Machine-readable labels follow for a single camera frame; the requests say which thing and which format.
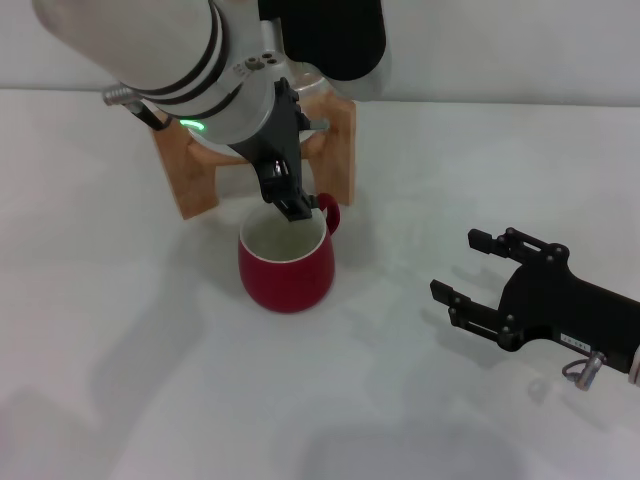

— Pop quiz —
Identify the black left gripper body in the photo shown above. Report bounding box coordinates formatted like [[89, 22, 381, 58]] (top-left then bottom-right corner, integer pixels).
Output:
[[227, 77, 314, 169]]

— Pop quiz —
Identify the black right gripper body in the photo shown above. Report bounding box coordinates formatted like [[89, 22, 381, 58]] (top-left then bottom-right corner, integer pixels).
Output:
[[499, 244, 640, 374]]

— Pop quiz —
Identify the red cup white inside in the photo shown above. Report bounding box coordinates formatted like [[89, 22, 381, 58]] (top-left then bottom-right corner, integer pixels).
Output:
[[237, 192, 342, 315]]

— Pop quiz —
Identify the wooden dispenser stand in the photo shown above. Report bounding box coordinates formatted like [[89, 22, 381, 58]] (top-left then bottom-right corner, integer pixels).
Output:
[[149, 82, 359, 221]]

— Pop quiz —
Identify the right gripper cable with plug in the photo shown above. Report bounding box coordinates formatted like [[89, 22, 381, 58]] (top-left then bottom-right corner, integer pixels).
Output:
[[562, 349, 609, 391]]

